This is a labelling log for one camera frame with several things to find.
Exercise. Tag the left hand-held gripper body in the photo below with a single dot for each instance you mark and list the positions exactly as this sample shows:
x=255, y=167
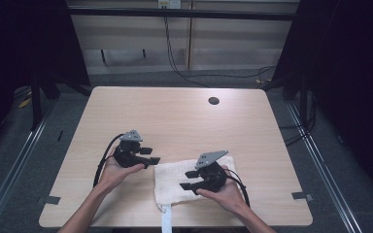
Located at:
x=128, y=158

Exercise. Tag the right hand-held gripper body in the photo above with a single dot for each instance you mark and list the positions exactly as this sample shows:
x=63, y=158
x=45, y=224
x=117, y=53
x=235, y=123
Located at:
x=213, y=178

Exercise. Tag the white cloth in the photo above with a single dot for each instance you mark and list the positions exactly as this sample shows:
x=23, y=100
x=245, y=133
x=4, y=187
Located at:
x=171, y=181

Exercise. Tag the person's left hand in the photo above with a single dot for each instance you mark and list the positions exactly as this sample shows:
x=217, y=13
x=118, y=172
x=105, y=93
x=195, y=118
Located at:
x=116, y=176

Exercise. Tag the person's right hand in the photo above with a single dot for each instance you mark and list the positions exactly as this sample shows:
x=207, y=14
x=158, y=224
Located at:
x=230, y=197

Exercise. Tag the small black floor strip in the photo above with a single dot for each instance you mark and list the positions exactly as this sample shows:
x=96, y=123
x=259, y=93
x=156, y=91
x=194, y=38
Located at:
x=60, y=136

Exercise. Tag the grey tape strip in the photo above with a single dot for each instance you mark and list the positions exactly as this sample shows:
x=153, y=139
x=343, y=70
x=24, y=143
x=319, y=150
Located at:
x=52, y=200
x=301, y=195

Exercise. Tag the black metal stand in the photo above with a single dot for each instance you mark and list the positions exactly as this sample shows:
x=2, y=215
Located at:
x=36, y=106

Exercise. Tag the yellow floor object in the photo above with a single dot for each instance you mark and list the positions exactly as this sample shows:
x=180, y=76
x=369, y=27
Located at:
x=24, y=103

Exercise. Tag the black horizontal bar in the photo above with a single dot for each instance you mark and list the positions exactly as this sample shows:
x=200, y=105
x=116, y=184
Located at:
x=181, y=14

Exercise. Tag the black curtain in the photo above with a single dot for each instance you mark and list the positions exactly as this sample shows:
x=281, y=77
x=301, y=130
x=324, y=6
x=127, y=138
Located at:
x=353, y=81
x=22, y=48

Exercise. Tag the aluminium floor rail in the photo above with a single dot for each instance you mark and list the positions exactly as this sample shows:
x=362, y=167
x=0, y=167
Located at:
x=320, y=161
x=16, y=161

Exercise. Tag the white wall socket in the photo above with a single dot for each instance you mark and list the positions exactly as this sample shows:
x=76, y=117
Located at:
x=170, y=4

